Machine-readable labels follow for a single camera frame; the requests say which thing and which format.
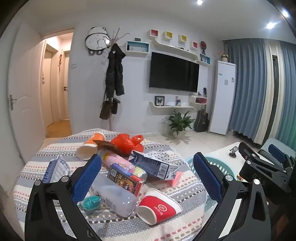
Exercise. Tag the small metal stand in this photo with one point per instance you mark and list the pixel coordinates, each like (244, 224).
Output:
(233, 151)

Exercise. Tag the blue white drink carton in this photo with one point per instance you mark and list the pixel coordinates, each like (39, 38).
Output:
(152, 165)

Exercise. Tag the brown wrapper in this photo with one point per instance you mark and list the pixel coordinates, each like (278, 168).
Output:
(108, 146)

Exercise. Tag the small black hanging bag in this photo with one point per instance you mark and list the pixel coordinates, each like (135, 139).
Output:
(115, 106)

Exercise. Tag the pink yellow snack tube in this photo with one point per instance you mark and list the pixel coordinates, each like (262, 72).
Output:
(118, 161)

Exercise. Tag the blue white curtain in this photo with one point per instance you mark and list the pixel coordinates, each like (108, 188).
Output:
(249, 92)

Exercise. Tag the clear plastic bottle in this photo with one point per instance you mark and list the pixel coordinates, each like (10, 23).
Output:
(115, 197)

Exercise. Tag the red round ornament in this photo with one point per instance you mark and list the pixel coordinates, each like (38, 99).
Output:
(203, 45)

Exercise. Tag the blue cube wall shelf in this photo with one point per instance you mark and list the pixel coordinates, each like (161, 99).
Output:
(204, 59)

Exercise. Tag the black acoustic guitar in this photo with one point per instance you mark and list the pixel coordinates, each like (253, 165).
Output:
(201, 121)

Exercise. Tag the red plastic bag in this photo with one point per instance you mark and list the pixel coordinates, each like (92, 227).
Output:
(126, 143)

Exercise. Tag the white side table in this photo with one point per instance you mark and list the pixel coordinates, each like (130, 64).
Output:
(222, 151)

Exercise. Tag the red cube wall shelf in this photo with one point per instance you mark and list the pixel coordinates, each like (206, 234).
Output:
(154, 33)
(195, 44)

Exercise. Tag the brown hanging bag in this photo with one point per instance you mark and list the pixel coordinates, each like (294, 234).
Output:
(106, 111)

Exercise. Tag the white hallway door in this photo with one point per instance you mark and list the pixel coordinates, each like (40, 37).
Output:
(66, 97)
(49, 92)

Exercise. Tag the green potted plant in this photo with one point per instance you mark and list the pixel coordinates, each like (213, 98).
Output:
(179, 122)

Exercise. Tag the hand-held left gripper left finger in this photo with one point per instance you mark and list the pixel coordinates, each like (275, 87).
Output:
(87, 178)

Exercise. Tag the teal candy wrapper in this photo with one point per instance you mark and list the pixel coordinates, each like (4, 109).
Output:
(91, 202)

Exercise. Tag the orange paper cup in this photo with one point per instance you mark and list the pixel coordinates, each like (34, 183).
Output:
(89, 148)

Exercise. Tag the small pink packet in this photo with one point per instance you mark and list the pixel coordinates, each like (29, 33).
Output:
(176, 180)

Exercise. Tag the small white card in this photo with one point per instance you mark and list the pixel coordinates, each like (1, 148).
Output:
(170, 103)

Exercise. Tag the yellow cube wall shelf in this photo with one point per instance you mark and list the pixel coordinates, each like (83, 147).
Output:
(169, 35)
(183, 39)

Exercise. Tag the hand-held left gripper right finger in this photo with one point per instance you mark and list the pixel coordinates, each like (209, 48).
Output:
(207, 176)

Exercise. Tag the white refrigerator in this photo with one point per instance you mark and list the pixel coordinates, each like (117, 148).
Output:
(222, 97)

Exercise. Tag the red paper cup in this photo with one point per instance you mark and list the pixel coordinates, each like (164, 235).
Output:
(159, 206)

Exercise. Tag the pale pink coat rack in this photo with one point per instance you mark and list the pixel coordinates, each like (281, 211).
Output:
(112, 122)

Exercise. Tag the red hanging ornament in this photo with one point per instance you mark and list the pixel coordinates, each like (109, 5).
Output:
(60, 62)

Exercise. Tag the white red box shelf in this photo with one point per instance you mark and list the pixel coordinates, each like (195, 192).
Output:
(200, 100)

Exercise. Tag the small colourful figurine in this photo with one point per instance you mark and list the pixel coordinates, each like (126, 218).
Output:
(178, 101)

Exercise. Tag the pale blue seat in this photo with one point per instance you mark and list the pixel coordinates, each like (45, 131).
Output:
(271, 141)

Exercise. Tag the short curved white shelf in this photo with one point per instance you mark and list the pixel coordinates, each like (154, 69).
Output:
(161, 108)

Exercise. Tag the small potted flowers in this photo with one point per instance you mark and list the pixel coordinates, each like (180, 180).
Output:
(224, 56)

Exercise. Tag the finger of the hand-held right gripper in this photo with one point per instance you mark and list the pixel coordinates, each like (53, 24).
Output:
(251, 153)
(276, 153)

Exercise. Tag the small blue white box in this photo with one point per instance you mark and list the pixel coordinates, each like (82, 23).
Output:
(57, 168)

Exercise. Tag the striped woven blanket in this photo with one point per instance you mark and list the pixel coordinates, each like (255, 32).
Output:
(41, 160)

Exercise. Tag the panda wall clock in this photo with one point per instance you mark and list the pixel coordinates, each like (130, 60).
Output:
(96, 41)

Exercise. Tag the long curved white shelf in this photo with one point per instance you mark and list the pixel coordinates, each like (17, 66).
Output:
(175, 48)

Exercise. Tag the teal plastic basket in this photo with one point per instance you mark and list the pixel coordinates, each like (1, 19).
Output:
(219, 159)

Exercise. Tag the ceiling spotlight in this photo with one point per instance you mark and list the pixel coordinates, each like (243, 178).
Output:
(199, 2)
(270, 25)

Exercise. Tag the framed butterfly picture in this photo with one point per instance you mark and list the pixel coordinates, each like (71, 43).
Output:
(159, 101)

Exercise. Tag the black hanging coat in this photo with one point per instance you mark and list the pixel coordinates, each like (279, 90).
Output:
(114, 69)

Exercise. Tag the blue rectangular wall shelf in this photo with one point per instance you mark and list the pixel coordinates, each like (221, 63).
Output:
(136, 47)

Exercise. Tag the small colourful printed box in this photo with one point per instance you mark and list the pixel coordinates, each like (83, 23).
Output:
(124, 179)

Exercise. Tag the black flat television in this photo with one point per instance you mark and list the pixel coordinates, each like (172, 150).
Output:
(173, 71)

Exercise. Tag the white panelled door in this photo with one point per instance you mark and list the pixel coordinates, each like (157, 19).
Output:
(25, 120)

